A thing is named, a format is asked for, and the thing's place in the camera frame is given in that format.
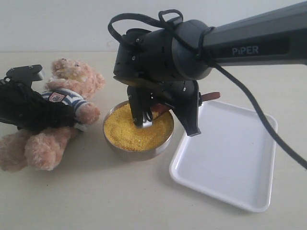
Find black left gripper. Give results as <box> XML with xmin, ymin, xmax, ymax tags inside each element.
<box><xmin>0</xmin><ymin>80</ymin><xmax>87</xmax><ymax>132</ymax></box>

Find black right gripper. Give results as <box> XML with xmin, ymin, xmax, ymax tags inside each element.
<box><xmin>114</xmin><ymin>29</ymin><xmax>201</xmax><ymax>137</ymax></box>

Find dark red wooden spoon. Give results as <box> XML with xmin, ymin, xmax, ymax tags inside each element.
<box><xmin>151</xmin><ymin>92</ymin><xmax>221</xmax><ymax>119</ymax></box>

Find beige teddy bear striped shirt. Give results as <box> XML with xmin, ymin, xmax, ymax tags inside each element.
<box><xmin>0</xmin><ymin>58</ymin><xmax>105</xmax><ymax>172</ymax></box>

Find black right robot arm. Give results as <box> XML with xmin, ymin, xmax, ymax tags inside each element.
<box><xmin>108</xmin><ymin>2</ymin><xmax>307</xmax><ymax>136</ymax></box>

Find yellow millet grains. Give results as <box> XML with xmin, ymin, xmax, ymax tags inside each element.
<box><xmin>104</xmin><ymin>103</ymin><xmax>174</xmax><ymax>151</ymax></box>

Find round metal bowl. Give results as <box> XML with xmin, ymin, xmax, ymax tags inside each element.
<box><xmin>103</xmin><ymin>101</ymin><xmax>174</xmax><ymax>161</ymax></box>

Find white rectangular plastic tray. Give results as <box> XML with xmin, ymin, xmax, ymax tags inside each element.
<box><xmin>169</xmin><ymin>101</ymin><xmax>276</xmax><ymax>213</ymax></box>

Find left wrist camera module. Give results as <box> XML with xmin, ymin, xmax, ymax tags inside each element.
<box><xmin>6</xmin><ymin>64</ymin><xmax>44</xmax><ymax>84</ymax></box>

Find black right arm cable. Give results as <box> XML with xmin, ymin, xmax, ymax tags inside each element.
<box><xmin>107</xmin><ymin>9</ymin><xmax>307</xmax><ymax>170</ymax></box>

